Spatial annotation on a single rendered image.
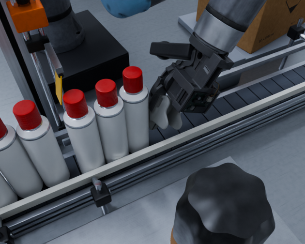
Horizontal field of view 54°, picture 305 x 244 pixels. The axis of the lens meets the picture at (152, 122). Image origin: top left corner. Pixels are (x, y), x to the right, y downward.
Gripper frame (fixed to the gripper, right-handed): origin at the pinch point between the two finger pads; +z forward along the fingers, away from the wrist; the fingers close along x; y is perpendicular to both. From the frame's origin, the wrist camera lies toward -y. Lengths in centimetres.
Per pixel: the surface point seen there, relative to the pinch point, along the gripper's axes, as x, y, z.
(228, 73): 16.6, -2.9, -12.7
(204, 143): 11.4, 6.0, 0.4
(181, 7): 39, -53, -11
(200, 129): 8.6, 4.9, -2.7
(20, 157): -24.9, 1.9, 6.8
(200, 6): 34, -39, -17
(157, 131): 4.2, -1.1, 3.9
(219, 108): 18.6, -0.7, -4.4
